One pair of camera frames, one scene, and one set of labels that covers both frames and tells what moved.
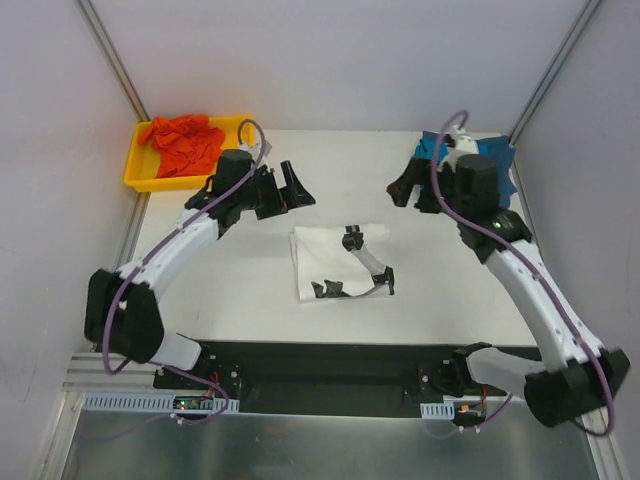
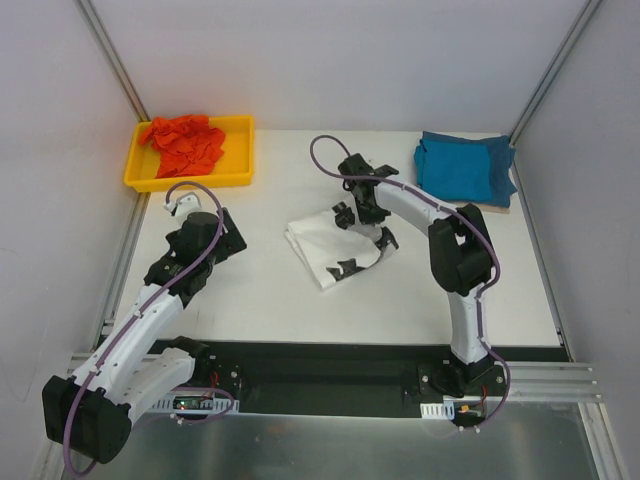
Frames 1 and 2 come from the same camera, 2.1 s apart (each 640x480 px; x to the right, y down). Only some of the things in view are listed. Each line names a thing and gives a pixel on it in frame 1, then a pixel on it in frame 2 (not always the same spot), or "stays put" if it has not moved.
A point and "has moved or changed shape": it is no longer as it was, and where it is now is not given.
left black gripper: (275, 195) -> (232, 234)
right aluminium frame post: (583, 18) stays put
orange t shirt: (185, 144) stays put
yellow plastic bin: (142, 160) stays put
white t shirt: (343, 262) has moved or changed shape
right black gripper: (427, 189) -> (370, 216)
